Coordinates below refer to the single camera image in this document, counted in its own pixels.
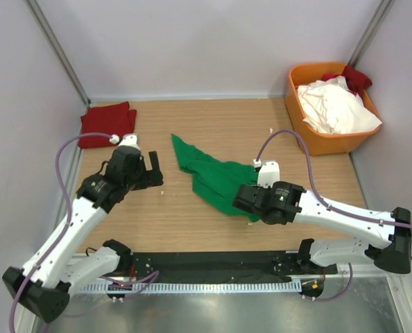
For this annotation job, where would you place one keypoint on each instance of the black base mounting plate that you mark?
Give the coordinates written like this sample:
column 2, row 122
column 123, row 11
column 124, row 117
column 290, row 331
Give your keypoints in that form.
column 220, row 267

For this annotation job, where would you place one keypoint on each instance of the white crumpled t-shirt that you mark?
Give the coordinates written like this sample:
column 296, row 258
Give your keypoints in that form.
column 331, row 108

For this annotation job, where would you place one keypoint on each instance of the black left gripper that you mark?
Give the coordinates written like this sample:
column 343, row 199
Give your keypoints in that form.
column 151, row 177

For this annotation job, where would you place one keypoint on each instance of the dark red t-shirt in bin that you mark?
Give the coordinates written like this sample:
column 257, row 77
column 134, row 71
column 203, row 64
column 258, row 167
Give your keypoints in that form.
column 356, row 81

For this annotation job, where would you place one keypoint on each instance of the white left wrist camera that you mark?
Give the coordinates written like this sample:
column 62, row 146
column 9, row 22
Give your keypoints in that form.
column 130, row 140

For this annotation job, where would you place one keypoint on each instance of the right aluminium corner post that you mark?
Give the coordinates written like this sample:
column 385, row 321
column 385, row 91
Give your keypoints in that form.
column 371, row 29

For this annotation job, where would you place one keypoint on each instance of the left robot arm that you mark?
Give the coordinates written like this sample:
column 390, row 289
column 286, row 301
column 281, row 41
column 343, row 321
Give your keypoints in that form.
column 45, row 284

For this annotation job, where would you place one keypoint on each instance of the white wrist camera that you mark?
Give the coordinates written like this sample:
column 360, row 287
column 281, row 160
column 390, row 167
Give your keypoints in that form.
column 130, row 140
column 268, row 172

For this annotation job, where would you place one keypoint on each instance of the aluminium frame rail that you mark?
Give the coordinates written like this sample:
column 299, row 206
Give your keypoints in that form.
column 359, row 270

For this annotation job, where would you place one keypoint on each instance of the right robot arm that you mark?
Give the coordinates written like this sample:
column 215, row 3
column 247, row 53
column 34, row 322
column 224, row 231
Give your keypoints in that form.
column 380, row 238

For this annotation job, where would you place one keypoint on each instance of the folded red t-shirt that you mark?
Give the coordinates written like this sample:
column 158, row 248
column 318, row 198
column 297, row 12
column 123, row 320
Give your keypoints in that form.
column 118, row 119

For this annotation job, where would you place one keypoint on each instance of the left aluminium corner post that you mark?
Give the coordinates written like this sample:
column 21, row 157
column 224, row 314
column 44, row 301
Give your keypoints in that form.
column 59, row 52

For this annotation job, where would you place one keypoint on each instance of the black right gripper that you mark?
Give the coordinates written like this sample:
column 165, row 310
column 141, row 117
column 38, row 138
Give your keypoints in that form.
column 258, row 188

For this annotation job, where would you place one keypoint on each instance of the green t-shirt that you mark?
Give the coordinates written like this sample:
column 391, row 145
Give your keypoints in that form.
column 216, row 182

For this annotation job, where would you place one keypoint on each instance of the orange plastic bin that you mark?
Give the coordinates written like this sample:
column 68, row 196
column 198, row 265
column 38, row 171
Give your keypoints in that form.
column 318, row 143

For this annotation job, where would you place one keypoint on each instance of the white slotted cable duct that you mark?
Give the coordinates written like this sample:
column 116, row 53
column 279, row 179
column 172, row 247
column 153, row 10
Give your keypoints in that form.
column 294, row 286

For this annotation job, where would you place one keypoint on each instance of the aluminium corner post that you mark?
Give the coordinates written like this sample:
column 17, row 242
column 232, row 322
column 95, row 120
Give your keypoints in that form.
column 59, row 52
column 371, row 29

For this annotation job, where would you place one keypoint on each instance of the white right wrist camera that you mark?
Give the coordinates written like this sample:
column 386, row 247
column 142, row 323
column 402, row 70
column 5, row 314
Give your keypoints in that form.
column 268, row 172

